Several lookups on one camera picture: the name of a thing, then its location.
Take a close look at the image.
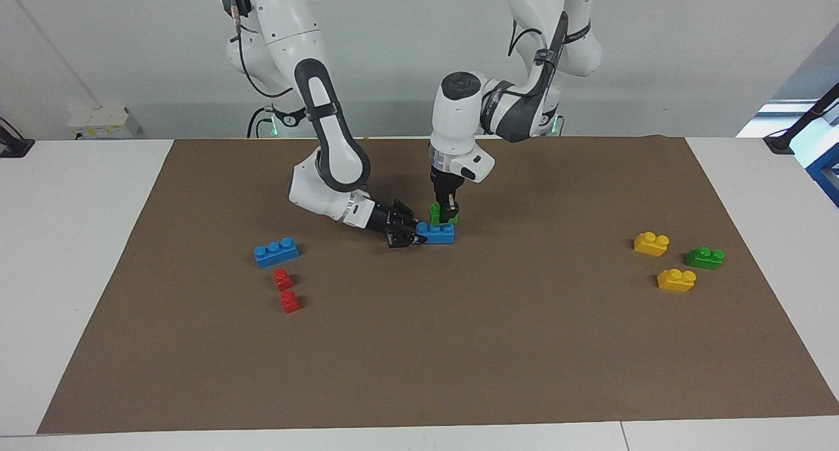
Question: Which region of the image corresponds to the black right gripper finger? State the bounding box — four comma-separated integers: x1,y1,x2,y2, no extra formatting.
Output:
388,229,428,250
392,201,420,230

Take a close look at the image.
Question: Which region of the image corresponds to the blue three-stud block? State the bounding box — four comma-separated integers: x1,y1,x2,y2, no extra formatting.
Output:
416,222,456,245
254,237,300,269

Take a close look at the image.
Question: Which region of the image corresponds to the yellow two-stud block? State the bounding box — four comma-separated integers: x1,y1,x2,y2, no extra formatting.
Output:
633,231,671,258
657,268,697,292

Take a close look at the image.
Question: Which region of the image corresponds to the brown table mat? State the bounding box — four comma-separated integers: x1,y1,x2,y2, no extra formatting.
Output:
37,136,839,434

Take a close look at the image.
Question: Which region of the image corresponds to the black table clamp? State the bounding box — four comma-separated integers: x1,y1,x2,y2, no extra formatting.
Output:
0,117,35,158

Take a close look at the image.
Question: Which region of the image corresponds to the black right base cable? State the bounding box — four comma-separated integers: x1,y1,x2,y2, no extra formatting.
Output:
246,105,276,138

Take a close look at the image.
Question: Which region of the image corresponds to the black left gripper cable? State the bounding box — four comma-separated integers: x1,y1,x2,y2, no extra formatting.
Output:
508,9,571,101

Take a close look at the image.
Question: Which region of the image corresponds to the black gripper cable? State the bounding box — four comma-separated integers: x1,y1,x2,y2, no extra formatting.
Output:
508,9,571,101
208,0,296,101

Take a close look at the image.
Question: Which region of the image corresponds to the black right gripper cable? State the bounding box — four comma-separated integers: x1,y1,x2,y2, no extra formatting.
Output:
208,0,296,101

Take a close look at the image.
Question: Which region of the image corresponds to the white wall socket box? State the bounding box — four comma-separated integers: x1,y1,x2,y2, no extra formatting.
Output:
67,106,142,140

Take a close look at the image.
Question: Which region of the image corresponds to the blue metal frame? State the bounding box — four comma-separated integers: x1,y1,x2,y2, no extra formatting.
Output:
805,153,839,208

